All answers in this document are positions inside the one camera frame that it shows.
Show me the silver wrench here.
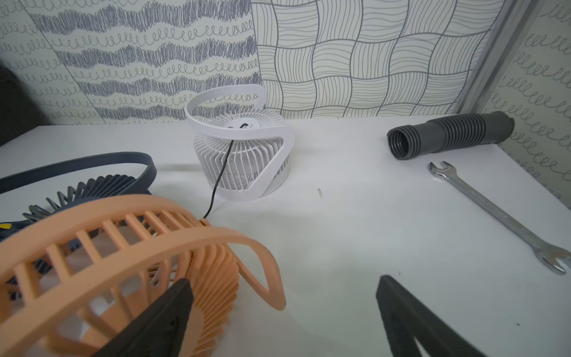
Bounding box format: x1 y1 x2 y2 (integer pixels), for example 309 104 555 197
428 162 570 275

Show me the black yellow toolbox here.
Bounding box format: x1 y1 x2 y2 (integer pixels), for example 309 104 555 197
1 65 50 145

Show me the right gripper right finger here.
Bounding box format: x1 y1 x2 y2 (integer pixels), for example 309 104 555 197
376 275 484 357

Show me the navy blue desk fan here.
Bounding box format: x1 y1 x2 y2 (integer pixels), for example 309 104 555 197
0 151 158 242

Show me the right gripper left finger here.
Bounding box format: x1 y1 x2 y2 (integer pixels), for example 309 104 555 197
94 278 194 357

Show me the black white fan cable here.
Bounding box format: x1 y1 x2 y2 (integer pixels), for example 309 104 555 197
202 122 248 220

